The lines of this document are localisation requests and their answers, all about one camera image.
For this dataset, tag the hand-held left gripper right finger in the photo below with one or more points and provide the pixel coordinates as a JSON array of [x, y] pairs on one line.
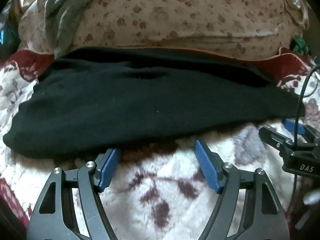
[[207, 165]]

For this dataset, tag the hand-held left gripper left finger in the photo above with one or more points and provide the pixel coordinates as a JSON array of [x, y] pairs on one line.
[[108, 168]]

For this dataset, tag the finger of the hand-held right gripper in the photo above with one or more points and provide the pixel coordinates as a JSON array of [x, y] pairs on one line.
[[292, 126], [275, 137]]

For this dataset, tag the black pants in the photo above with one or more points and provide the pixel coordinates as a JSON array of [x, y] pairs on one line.
[[125, 105]]

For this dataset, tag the person's right hand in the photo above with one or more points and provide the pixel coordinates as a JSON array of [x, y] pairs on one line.
[[312, 197]]

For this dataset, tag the red and white floral blanket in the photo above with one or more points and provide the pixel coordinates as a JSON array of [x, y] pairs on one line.
[[150, 172]]

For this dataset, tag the green fabric item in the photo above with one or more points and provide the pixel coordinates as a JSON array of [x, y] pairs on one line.
[[300, 45]]

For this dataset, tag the dark cloth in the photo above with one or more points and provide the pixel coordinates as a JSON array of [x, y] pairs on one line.
[[7, 225]]

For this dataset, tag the beige satin cloth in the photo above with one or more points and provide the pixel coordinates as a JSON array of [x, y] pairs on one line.
[[295, 2]]

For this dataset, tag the floral beige pillow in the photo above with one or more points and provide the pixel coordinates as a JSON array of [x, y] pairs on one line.
[[175, 17]]

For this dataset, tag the grey cloth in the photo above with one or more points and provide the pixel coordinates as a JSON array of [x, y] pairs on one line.
[[65, 12]]

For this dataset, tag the dark bag with teal print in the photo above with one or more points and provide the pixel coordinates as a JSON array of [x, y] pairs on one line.
[[7, 40]]

